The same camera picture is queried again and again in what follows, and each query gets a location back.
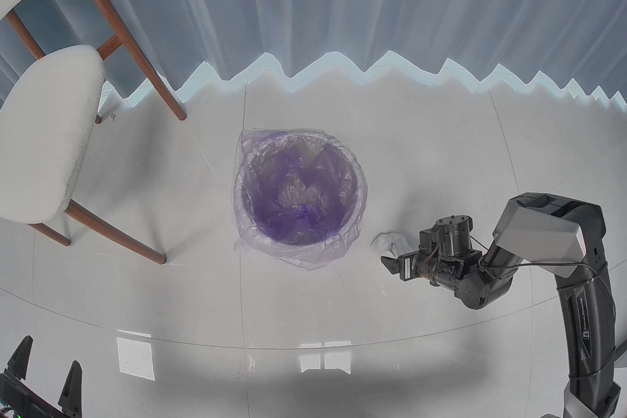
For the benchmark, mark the purple plastic bag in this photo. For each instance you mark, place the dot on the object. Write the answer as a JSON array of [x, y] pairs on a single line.
[[294, 205]]

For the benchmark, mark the white trash bin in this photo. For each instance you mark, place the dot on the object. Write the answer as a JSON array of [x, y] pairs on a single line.
[[361, 198]]

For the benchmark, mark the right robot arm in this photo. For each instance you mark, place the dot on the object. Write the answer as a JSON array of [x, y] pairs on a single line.
[[539, 230]]

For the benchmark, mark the white wooden chair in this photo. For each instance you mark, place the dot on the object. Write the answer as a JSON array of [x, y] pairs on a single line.
[[49, 127]]

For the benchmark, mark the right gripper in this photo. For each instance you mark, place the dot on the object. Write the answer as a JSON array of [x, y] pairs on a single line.
[[407, 266]]

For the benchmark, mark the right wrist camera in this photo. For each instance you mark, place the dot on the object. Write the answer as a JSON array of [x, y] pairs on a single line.
[[427, 240]]

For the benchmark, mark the crumpled white paper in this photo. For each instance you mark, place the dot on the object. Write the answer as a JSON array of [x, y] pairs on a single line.
[[389, 240]]

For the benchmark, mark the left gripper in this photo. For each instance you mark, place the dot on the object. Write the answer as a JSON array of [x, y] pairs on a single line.
[[24, 399]]

